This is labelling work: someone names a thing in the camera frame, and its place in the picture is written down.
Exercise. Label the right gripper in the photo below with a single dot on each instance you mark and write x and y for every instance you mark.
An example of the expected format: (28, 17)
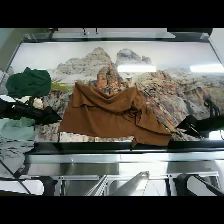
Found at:
(191, 126)

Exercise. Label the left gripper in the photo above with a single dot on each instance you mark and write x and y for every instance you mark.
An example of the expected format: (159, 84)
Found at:
(50, 116)

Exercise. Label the brown T-shirt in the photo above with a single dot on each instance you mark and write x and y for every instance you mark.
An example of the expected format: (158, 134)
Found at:
(106, 116)

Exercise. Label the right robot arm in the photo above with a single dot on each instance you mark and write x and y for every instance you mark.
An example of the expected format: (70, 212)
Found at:
(213, 124)

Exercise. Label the pale green garment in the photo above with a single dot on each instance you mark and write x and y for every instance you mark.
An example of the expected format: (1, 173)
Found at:
(15, 130)

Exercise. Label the dark green garment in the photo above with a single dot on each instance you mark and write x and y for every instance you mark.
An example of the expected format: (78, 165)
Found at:
(28, 83)

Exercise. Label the silver frame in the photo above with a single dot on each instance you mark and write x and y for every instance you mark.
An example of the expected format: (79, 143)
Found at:
(100, 158)

